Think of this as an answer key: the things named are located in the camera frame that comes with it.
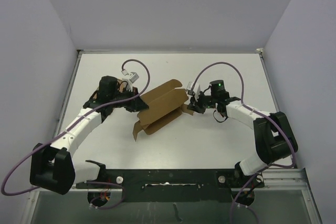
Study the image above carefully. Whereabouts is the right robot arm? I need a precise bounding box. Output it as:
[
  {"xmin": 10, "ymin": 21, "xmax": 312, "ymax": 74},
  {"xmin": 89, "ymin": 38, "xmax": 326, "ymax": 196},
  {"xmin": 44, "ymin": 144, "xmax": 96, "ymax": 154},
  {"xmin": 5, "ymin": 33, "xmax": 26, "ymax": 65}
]
[{"xmin": 186, "ymin": 80, "xmax": 298, "ymax": 187}]

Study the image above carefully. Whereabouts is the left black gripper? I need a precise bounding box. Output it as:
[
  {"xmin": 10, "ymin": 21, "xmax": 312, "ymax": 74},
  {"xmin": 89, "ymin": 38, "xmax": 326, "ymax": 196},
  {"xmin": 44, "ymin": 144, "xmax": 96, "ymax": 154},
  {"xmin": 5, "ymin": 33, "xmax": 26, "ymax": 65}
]
[{"xmin": 110, "ymin": 86, "xmax": 149, "ymax": 112}]

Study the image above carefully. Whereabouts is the brown cardboard box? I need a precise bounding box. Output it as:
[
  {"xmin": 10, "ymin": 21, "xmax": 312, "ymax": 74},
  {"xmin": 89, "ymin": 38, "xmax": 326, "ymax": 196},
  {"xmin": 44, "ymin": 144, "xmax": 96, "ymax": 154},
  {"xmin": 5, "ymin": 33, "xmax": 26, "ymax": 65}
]
[
  {"xmin": 117, "ymin": 79, "xmax": 139, "ymax": 98},
  {"xmin": 133, "ymin": 79, "xmax": 194, "ymax": 140}
]

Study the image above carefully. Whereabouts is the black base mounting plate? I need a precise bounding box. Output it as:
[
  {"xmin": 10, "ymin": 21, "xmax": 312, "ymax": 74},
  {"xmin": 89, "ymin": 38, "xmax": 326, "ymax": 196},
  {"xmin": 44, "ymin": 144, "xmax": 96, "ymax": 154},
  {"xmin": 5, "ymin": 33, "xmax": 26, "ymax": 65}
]
[{"xmin": 75, "ymin": 167, "xmax": 266, "ymax": 204}]

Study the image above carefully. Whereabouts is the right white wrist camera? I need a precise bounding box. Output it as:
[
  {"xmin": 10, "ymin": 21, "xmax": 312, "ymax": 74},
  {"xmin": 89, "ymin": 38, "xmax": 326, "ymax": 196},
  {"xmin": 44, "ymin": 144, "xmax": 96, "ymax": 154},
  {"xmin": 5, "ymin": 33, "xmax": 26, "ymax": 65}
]
[{"xmin": 186, "ymin": 82, "xmax": 201, "ymax": 100}]

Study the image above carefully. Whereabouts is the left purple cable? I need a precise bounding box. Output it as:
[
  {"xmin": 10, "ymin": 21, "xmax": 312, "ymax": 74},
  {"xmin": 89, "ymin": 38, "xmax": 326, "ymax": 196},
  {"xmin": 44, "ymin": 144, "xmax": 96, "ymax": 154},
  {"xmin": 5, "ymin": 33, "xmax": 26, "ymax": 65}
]
[{"xmin": 0, "ymin": 59, "xmax": 151, "ymax": 210}]

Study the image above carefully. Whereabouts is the purple cable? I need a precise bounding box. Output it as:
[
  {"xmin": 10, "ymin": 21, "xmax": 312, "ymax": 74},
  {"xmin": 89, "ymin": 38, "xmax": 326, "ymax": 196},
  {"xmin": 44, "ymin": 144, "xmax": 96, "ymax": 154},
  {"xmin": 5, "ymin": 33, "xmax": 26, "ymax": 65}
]
[
  {"xmin": 0, "ymin": 59, "xmax": 151, "ymax": 210},
  {"xmin": 193, "ymin": 61, "xmax": 297, "ymax": 224}
]

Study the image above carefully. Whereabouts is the folded brown cardboard box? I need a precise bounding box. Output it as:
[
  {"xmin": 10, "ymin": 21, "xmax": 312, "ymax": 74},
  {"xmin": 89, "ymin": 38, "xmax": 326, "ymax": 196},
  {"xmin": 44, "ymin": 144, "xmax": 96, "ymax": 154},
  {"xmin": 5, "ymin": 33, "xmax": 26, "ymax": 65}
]
[{"xmin": 117, "ymin": 79, "xmax": 139, "ymax": 98}]

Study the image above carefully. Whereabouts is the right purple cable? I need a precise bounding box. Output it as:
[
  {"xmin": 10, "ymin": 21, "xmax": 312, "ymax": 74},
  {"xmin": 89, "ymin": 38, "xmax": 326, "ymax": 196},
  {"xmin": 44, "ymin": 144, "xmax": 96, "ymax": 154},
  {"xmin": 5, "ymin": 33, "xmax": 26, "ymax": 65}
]
[{"xmin": 193, "ymin": 61, "xmax": 297, "ymax": 224}]

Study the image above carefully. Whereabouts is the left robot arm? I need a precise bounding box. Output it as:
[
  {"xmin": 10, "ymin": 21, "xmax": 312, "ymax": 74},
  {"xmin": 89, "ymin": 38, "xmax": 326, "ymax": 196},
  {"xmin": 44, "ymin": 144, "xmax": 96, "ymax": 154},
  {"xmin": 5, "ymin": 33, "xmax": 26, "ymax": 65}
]
[{"xmin": 29, "ymin": 72, "xmax": 148, "ymax": 195}]

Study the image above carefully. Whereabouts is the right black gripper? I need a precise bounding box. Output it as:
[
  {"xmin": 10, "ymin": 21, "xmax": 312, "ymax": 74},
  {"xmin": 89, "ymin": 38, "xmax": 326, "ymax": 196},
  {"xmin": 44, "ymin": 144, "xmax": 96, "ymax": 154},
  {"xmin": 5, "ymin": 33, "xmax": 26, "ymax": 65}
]
[{"xmin": 187, "ymin": 90, "xmax": 217, "ymax": 115}]

